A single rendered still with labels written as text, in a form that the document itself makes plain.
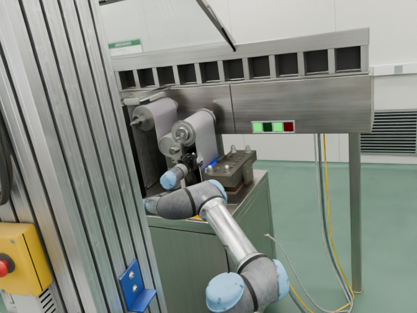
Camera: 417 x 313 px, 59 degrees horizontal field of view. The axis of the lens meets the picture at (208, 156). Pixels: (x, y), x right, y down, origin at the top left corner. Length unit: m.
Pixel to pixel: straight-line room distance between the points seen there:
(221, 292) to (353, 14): 3.58
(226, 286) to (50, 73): 0.76
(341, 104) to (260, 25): 2.64
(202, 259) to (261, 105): 0.90
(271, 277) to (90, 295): 0.59
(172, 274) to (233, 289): 1.04
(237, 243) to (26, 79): 0.86
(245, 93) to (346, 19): 2.36
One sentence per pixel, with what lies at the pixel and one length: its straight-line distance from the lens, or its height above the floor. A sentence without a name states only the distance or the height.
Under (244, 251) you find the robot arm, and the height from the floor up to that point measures 1.06.
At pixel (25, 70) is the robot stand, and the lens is 0.66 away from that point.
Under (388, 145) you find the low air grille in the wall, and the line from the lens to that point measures 4.53.
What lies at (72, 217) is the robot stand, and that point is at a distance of 0.73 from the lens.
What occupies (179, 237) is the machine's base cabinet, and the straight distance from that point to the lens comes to 1.96.
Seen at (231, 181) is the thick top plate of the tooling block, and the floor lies 1.00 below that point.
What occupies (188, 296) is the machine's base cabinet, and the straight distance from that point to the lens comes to 2.18.
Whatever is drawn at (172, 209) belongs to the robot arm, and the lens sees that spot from 1.40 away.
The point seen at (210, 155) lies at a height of 1.07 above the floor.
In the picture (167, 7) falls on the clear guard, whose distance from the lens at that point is 1.99.
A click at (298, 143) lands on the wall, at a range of 4.67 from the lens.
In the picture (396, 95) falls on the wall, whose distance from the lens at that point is 4.39.
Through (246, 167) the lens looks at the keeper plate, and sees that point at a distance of 2.06.
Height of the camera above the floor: 1.76
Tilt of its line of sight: 19 degrees down
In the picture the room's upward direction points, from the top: 9 degrees counter-clockwise
